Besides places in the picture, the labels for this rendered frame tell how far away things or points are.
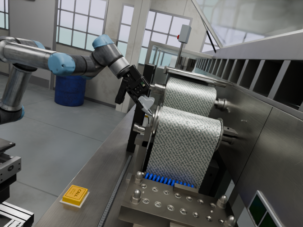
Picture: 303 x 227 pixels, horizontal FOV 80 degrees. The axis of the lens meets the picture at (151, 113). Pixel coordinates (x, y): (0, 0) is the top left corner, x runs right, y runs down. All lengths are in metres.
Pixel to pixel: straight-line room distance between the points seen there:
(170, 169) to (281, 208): 0.40
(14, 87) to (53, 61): 0.52
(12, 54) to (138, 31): 3.48
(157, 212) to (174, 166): 0.20
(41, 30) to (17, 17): 0.67
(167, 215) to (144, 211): 0.08
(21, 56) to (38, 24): 4.66
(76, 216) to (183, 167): 0.44
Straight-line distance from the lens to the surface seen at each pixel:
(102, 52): 0.74
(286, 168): 0.55
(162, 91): 0.94
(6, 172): 1.28
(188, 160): 0.76
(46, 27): 5.35
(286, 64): 0.68
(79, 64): 0.71
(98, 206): 0.82
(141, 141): 0.81
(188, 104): 0.92
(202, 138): 0.72
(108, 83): 4.56
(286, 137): 0.56
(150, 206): 0.67
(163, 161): 0.76
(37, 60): 0.78
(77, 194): 0.83
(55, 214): 0.80
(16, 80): 1.15
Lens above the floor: 1.50
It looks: 18 degrees down
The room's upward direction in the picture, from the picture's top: 14 degrees clockwise
